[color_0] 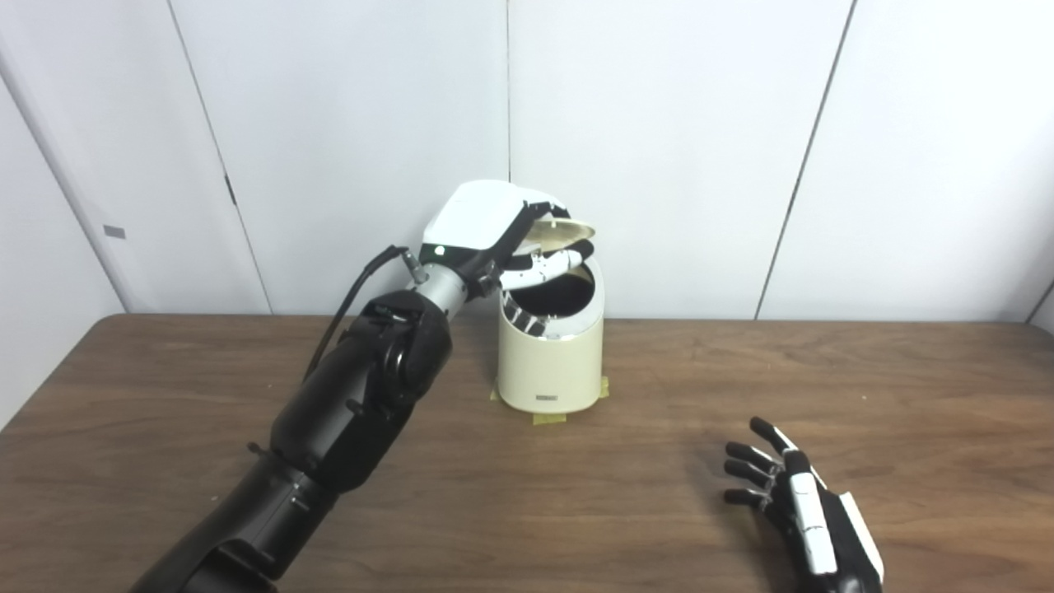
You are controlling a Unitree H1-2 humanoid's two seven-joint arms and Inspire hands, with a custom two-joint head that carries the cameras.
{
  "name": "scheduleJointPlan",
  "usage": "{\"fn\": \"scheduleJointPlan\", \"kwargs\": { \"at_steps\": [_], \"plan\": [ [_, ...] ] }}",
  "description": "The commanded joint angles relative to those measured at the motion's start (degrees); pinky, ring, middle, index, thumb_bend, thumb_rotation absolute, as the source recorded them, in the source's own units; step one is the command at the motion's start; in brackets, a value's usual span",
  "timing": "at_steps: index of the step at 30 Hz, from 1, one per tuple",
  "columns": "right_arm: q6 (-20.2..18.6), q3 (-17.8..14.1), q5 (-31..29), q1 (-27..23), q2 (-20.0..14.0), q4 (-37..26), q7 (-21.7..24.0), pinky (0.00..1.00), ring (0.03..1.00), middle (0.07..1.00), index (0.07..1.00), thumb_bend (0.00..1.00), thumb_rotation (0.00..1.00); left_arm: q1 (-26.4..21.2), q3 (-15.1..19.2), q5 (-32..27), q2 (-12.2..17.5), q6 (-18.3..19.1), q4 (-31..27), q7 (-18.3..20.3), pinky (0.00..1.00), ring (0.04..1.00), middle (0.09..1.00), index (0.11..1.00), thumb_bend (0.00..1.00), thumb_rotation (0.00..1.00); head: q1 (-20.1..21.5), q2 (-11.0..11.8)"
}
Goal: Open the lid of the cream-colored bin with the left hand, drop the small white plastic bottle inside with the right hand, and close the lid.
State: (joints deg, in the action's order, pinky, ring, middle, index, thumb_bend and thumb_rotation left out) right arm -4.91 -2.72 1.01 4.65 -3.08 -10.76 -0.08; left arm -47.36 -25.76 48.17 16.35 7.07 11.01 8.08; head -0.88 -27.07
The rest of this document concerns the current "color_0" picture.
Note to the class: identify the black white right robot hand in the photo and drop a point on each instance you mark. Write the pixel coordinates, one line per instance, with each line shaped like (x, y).
(832, 543)

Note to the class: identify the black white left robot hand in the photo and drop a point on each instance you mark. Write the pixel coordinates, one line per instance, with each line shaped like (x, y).
(473, 218)

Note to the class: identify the round cream bin lid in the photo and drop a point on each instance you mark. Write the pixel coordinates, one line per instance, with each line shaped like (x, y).
(564, 233)

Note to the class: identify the cream-colored bin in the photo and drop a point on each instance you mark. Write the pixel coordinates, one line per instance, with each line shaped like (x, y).
(550, 366)

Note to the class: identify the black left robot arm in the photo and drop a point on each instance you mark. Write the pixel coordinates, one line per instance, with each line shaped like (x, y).
(354, 412)

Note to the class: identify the black wall panel hinge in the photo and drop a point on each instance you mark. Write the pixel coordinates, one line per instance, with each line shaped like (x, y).
(230, 189)

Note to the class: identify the small grey wall label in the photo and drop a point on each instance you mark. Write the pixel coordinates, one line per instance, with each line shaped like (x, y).
(114, 231)

